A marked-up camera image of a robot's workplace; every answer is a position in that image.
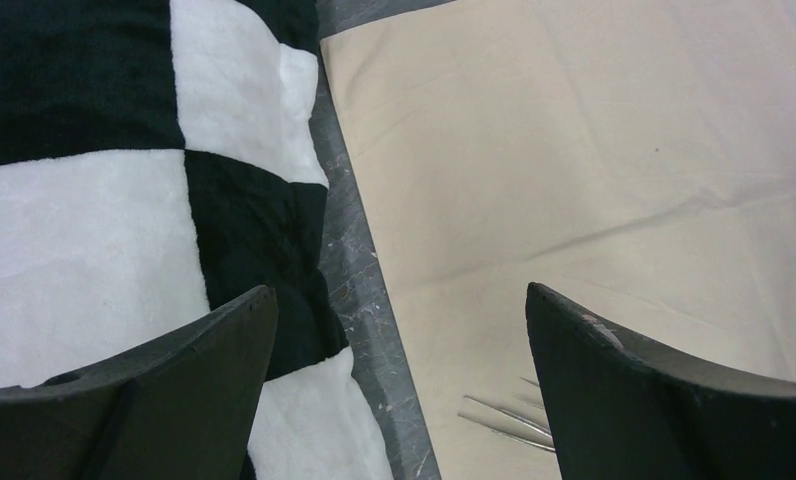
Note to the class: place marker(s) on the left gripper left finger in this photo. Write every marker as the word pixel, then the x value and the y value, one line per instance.
pixel 180 406

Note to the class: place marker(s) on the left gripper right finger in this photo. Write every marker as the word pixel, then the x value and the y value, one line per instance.
pixel 624 406

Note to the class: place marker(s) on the beige surgical wrap cloth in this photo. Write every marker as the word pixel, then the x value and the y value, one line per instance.
pixel 639 157

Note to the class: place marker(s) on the black white checkered blanket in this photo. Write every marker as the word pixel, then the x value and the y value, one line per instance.
pixel 156 162

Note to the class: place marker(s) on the steel tweezers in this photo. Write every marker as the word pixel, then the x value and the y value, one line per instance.
pixel 514 425
pixel 530 384

